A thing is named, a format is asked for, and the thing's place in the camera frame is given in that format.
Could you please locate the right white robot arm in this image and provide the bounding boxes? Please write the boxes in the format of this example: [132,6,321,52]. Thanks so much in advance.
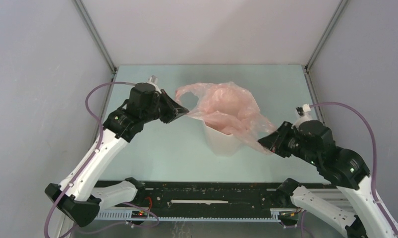
[258,120,398,238]

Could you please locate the white trash bin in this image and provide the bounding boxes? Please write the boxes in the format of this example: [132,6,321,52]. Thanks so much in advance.
[202,121,243,157]

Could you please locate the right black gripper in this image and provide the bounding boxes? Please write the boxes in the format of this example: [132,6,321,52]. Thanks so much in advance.
[257,120,320,167]

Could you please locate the white slotted cable duct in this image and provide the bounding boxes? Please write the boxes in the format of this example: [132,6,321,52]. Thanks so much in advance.
[94,209,281,222]

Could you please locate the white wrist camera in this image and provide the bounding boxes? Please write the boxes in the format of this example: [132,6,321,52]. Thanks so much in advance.
[293,104,313,128]
[147,75,161,93]

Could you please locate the pink plastic trash bag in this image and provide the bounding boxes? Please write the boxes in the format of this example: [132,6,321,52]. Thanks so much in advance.
[175,82,276,155]

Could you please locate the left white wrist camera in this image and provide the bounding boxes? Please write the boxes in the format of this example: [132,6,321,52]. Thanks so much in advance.
[147,75,161,93]

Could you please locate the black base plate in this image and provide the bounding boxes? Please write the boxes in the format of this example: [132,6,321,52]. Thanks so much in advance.
[114,179,310,219]

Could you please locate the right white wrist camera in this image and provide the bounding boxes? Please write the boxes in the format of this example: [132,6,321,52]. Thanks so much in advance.
[293,104,313,128]

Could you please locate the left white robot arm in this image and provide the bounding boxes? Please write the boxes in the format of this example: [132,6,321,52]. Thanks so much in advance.
[45,82,189,227]

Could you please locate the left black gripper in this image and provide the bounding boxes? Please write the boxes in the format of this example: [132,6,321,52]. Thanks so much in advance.
[142,89,189,124]

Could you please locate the small circuit board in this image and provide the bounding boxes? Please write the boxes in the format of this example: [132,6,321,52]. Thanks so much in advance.
[130,210,149,219]

